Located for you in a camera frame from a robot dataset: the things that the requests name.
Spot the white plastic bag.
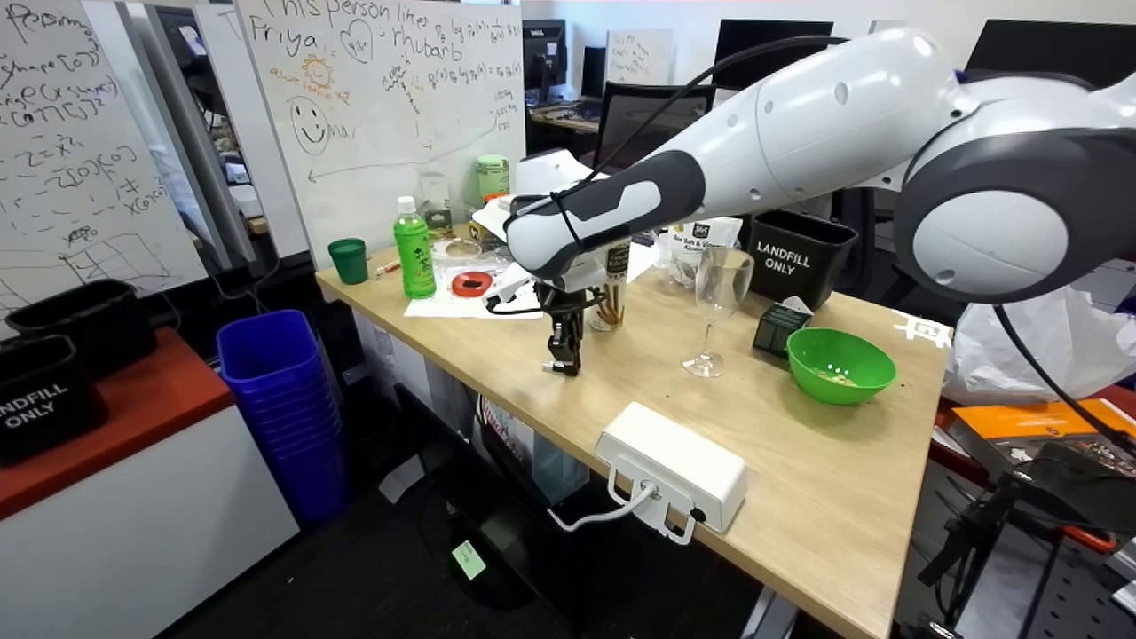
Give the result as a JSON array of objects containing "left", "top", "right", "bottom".
[{"left": 941, "top": 260, "right": 1136, "bottom": 406}]

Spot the stack of blue bins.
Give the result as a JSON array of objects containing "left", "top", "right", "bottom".
[{"left": 211, "top": 306, "right": 350, "bottom": 530}]

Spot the dark magazine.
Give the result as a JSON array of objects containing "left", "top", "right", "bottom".
[{"left": 944, "top": 429, "right": 1136, "bottom": 536}]

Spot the small black carton box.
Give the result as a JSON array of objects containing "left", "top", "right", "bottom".
[{"left": 747, "top": 299, "right": 815, "bottom": 361}]

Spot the red tape roll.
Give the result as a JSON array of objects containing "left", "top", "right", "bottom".
[{"left": 446, "top": 267, "right": 498, "bottom": 302}]

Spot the flat white paper sheet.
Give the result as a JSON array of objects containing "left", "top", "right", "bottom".
[{"left": 399, "top": 260, "right": 545, "bottom": 328}]

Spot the green plastic bowl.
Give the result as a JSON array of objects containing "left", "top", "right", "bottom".
[{"left": 784, "top": 324, "right": 901, "bottom": 409}]

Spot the black case with green label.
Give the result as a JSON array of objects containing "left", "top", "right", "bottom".
[{"left": 386, "top": 387, "right": 571, "bottom": 615}]

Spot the clear wine glass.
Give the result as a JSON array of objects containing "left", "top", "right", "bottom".
[{"left": 677, "top": 246, "right": 756, "bottom": 383}]

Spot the orange book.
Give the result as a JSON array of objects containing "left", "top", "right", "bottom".
[{"left": 944, "top": 395, "right": 1136, "bottom": 447}]

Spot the white power cable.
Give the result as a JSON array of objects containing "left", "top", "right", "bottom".
[{"left": 543, "top": 473, "right": 703, "bottom": 549}]

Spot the black mesh office chair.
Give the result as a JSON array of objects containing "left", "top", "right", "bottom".
[{"left": 591, "top": 77, "right": 718, "bottom": 169}]

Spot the grey paper sheet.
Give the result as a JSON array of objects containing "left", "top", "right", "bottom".
[{"left": 375, "top": 453, "right": 430, "bottom": 509}]

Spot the whiteboard with dense handwriting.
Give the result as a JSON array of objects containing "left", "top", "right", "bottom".
[{"left": 0, "top": 0, "right": 211, "bottom": 324}]

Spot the white tray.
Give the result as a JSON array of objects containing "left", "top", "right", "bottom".
[{"left": 469, "top": 190, "right": 524, "bottom": 270}]

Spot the white cabinet with red top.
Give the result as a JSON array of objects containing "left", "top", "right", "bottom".
[{"left": 0, "top": 328, "right": 300, "bottom": 639}]

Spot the white power box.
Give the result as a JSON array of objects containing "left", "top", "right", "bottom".
[{"left": 591, "top": 397, "right": 752, "bottom": 539}]

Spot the printed white paper bag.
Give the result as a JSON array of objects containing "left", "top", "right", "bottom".
[{"left": 656, "top": 210, "right": 747, "bottom": 293}]

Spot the black landfill bin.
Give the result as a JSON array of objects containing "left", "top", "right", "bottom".
[
  {"left": 0, "top": 329, "right": 111, "bottom": 470},
  {"left": 744, "top": 205, "right": 862, "bottom": 312}
]

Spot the large whiteboard with smiley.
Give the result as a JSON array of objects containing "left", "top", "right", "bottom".
[{"left": 231, "top": 0, "right": 527, "bottom": 270}]

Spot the green plastic bottle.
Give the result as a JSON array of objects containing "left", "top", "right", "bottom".
[{"left": 389, "top": 190, "right": 438, "bottom": 302}]

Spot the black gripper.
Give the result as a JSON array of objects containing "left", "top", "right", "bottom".
[{"left": 531, "top": 276, "right": 599, "bottom": 380}]

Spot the plain black bin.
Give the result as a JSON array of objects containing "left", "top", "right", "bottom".
[{"left": 4, "top": 276, "right": 158, "bottom": 380}]

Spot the green lidded container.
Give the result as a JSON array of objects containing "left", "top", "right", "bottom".
[{"left": 470, "top": 154, "right": 513, "bottom": 205}]

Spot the clear plastic jar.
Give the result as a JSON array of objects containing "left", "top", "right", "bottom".
[{"left": 417, "top": 169, "right": 457, "bottom": 235}]

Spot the black tripod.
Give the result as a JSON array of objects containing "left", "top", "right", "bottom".
[{"left": 915, "top": 465, "right": 1136, "bottom": 639}]

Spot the small whiteboard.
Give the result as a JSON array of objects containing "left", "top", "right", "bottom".
[{"left": 603, "top": 23, "right": 682, "bottom": 87}]

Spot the small brown object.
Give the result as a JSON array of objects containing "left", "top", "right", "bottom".
[{"left": 596, "top": 281, "right": 627, "bottom": 329}]

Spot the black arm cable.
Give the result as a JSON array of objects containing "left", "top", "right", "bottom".
[{"left": 483, "top": 33, "right": 837, "bottom": 319}]

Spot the green plastic cup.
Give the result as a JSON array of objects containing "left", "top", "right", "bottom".
[{"left": 327, "top": 235, "right": 373, "bottom": 289}]

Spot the black computer monitor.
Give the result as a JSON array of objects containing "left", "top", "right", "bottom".
[
  {"left": 711, "top": 14, "right": 837, "bottom": 67},
  {"left": 520, "top": 14, "right": 571, "bottom": 100},
  {"left": 960, "top": 14, "right": 1136, "bottom": 92}
]

